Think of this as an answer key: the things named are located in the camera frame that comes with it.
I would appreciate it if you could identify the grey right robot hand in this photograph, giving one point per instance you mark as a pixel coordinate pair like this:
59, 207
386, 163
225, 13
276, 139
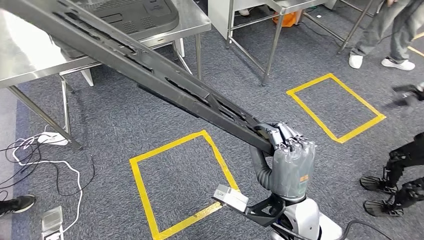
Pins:
291, 172

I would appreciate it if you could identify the long black plastic part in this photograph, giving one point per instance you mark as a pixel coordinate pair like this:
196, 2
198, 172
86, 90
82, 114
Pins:
232, 126

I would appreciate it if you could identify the stainless steel workbench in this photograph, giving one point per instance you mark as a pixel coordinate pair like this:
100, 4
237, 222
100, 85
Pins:
26, 49

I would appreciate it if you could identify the orange bag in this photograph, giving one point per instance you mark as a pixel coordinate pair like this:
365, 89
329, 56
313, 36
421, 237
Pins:
286, 20

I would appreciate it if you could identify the white power strip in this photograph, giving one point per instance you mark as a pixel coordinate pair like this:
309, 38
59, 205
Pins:
53, 138

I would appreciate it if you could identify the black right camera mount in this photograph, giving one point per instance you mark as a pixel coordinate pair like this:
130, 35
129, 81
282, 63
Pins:
281, 205

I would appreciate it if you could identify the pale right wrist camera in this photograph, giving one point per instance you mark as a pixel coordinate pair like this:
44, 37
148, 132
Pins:
230, 198

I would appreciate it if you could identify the steel frame table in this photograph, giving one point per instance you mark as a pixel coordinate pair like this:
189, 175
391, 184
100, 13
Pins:
294, 4
355, 27

